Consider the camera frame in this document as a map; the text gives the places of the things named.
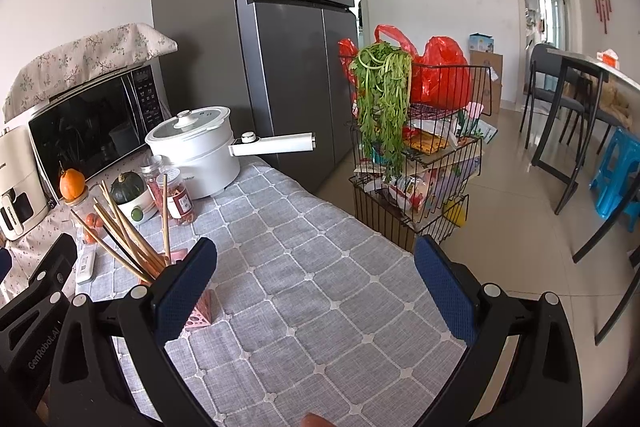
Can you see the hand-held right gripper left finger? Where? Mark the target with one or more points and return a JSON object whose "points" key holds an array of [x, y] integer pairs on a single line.
{"points": [[187, 292]]}

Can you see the blue and white box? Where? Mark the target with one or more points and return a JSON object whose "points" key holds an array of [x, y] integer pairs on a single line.
{"points": [[481, 43]]}

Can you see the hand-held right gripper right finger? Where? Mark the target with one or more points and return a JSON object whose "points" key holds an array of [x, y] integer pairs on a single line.
{"points": [[445, 292]]}

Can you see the pile of snack packets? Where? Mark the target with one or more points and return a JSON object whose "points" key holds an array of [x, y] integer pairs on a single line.
{"points": [[425, 187]]}

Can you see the red labelled jar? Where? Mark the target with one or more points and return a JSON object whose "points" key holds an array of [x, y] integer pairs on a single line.
{"points": [[177, 202], [151, 177]]}

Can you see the orange tissue pack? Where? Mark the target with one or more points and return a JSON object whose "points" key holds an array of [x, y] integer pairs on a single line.
{"points": [[608, 58]]}

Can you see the dark green squash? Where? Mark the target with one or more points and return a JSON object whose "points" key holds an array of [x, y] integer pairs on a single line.
{"points": [[125, 189]]}

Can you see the green leafy vegetables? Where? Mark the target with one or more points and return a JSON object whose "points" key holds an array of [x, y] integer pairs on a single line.
{"points": [[382, 107]]}

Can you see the yellow packet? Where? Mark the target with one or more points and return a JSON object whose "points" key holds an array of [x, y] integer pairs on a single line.
{"points": [[454, 212]]}

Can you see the red plastic bag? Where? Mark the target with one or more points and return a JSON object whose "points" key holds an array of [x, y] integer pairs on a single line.
{"points": [[350, 57], [442, 72]]}

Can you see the white electric pot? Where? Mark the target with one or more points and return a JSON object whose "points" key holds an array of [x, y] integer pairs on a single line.
{"points": [[200, 157]]}

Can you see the orange fruit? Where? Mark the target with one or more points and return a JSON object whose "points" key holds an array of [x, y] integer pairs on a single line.
{"points": [[72, 184]]}

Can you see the bundle of wooden chopsticks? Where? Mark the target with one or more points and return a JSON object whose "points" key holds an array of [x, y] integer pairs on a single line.
{"points": [[132, 242]]}

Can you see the red tomato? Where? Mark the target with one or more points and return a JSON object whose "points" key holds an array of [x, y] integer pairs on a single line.
{"points": [[91, 236], [91, 220]]}

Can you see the black dining table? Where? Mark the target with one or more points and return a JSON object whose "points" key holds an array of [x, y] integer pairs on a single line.
{"points": [[600, 107]]}

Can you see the floral microwave cover cloth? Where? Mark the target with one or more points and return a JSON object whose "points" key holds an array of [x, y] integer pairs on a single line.
{"points": [[90, 57]]}

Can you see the blue plastic stool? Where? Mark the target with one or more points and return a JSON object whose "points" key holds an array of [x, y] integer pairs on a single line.
{"points": [[617, 177]]}

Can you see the small white remote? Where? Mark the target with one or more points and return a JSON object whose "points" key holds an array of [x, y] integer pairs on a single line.
{"points": [[86, 264]]}

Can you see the black microwave oven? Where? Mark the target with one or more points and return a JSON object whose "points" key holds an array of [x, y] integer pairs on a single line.
{"points": [[85, 127]]}

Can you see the small white container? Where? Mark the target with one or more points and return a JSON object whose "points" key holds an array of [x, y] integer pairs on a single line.
{"points": [[137, 209]]}

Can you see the grey refrigerator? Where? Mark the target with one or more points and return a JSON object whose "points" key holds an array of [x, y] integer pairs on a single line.
{"points": [[280, 57]]}

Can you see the black dining chair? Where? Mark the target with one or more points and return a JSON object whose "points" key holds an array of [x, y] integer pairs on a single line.
{"points": [[545, 72]]}

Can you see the floral tablecloth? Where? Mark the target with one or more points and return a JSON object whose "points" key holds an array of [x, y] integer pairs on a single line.
{"points": [[30, 242]]}

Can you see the brown cardboard box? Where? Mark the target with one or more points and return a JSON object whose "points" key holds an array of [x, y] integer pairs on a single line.
{"points": [[487, 77]]}

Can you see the beige countertop appliance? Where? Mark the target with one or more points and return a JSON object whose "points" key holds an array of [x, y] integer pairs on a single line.
{"points": [[20, 187]]}

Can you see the grey checked tablecloth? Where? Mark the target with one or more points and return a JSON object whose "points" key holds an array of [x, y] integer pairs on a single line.
{"points": [[310, 307]]}

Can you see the person's right hand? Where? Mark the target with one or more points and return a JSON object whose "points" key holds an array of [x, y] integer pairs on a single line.
{"points": [[322, 421]]}

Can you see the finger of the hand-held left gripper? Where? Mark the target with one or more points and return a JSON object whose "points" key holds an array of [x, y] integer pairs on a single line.
{"points": [[55, 262], [4, 266]]}

